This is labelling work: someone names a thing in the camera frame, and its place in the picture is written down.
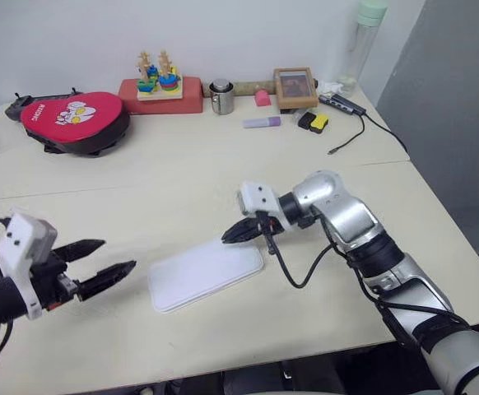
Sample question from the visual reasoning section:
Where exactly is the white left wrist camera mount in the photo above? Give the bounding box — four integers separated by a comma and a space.
0, 211, 59, 321

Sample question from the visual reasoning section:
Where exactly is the red rectangular box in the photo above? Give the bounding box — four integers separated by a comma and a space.
118, 75, 205, 116

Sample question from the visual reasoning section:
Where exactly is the metal cup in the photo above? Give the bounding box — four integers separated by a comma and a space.
207, 81, 236, 116

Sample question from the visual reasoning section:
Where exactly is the wooden stacking ring toy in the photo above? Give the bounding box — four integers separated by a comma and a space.
135, 49, 184, 102

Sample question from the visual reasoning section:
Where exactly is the wooden picture frame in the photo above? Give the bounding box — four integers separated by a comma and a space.
272, 66, 320, 111

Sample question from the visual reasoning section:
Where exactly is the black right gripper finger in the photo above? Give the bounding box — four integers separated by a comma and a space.
221, 216, 262, 242
222, 228, 263, 246

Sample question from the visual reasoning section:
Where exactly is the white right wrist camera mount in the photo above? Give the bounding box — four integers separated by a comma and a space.
238, 180, 296, 228

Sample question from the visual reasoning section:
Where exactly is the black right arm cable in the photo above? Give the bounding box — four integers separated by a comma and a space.
263, 230, 339, 289

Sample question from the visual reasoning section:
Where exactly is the black hub cable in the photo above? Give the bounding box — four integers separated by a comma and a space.
362, 113, 411, 156

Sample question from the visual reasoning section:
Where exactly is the yellow and black sponge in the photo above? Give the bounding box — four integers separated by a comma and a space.
308, 114, 331, 136

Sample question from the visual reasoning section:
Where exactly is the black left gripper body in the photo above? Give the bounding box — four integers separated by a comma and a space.
30, 250, 81, 314

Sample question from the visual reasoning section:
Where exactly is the grey USB hub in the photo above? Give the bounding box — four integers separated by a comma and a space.
318, 93, 368, 117

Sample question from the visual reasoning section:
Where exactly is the red heart-shaped bag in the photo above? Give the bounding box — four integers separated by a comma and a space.
19, 91, 132, 157

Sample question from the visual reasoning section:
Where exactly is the black foam block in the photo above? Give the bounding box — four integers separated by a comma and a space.
297, 111, 317, 131

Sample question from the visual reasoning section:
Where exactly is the clear bottle green lid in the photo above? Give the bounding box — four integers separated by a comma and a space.
337, 0, 389, 99

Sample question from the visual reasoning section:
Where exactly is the white crumpled tissue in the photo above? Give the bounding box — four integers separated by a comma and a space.
316, 79, 344, 95

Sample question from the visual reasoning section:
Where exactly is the black USB-C cable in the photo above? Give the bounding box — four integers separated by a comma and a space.
327, 113, 367, 156

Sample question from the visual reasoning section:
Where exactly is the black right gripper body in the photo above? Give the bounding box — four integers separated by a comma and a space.
257, 210, 284, 239

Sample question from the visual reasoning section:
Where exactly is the purple highlighter pen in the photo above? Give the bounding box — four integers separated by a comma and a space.
242, 115, 282, 130

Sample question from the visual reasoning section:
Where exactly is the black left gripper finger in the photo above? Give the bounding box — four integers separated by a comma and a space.
53, 239, 107, 265
76, 259, 137, 301

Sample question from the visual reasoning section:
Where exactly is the white rectangular tray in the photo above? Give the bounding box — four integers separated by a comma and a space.
147, 238, 266, 315

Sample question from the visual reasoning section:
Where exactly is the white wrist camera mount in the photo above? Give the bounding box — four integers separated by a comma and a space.
0, 211, 59, 321
238, 180, 296, 228

